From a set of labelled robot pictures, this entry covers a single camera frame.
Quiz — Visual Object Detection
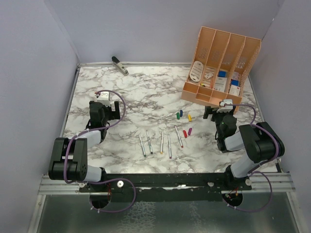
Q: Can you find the green pen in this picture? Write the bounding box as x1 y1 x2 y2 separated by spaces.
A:
138 134 146 157

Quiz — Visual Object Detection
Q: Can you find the blue pen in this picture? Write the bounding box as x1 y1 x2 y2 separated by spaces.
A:
146 131 154 154

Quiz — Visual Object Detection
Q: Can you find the yellow pen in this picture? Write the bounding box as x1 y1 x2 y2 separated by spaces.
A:
160 130 164 154

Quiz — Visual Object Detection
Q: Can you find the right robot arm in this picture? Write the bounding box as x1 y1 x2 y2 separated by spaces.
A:
203 105 285 190

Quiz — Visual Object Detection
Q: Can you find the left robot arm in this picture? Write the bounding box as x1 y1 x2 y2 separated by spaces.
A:
48 101 121 192

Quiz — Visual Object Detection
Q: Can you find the red tipped pen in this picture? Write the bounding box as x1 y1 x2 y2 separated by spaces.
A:
174 125 184 148

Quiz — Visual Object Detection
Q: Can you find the purple tipped pen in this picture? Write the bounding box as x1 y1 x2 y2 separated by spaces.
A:
168 135 172 159

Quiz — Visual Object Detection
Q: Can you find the white oval item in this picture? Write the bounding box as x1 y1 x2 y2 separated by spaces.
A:
189 61 204 83

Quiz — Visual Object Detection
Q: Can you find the black grey stapler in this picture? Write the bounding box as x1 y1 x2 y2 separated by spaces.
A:
111 56 128 76

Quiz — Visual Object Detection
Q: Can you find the orange desk organizer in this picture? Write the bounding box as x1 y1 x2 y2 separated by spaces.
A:
181 26 261 107

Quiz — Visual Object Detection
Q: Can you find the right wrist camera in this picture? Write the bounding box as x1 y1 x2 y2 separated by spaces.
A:
217 99 234 113

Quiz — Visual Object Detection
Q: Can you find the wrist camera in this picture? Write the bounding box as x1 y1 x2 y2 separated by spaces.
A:
217 99 234 113
96 92 111 106

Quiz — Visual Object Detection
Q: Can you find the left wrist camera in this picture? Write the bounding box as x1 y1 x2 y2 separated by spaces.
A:
96 92 111 106

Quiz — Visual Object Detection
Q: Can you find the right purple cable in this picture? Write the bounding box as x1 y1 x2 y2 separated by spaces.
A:
223 103 280 213

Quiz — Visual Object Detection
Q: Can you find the aluminium frame rail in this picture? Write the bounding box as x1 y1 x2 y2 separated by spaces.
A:
39 172 295 195

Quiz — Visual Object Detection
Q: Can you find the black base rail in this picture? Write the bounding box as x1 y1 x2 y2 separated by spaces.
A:
79 173 251 202

